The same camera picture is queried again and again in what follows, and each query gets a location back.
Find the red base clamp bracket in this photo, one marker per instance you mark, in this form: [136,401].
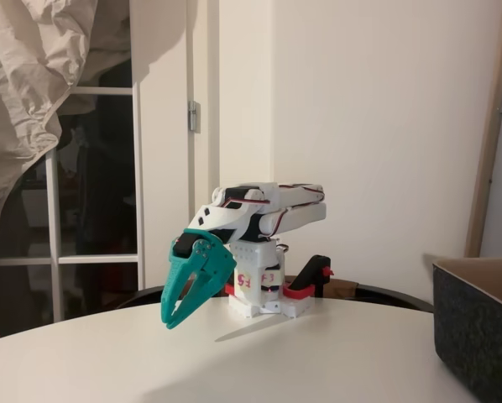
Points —
[230,291]
[301,292]

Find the black table clamp red knob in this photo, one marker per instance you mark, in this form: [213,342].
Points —
[312,268]

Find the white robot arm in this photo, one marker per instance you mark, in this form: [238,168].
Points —
[293,210]

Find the beige crumpled curtain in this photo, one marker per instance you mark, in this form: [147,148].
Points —
[24,84]

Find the teal gripper black servo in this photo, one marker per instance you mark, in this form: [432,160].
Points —
[190,265]

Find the dark grey felt basket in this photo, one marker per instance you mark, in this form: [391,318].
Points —
[477,336]

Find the dark curved chair backrest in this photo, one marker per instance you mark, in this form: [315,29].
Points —
[381,294]

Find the wood framed translucent panel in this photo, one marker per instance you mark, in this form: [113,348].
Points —
[492,126]

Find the white glazed door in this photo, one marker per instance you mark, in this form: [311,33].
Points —
[54,235]

